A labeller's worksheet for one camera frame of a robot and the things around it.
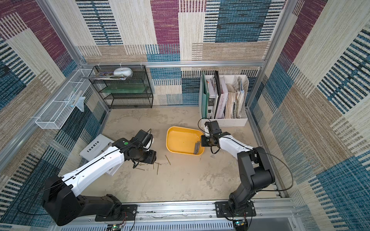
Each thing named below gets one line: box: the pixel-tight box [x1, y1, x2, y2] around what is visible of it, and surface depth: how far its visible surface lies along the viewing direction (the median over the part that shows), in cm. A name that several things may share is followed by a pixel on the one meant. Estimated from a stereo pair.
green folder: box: [201, 71, 211, 119], surface depth 92 cm
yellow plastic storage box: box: [165, 126, 205, 156], surface depth 95 cm
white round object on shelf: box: [113, 66, 134, 78], surface depth 91 cm
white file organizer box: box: [198, 74, 250, 128], surface depth 101 cm
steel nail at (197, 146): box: [193, 141, 201, 155], surface depth 98 cm
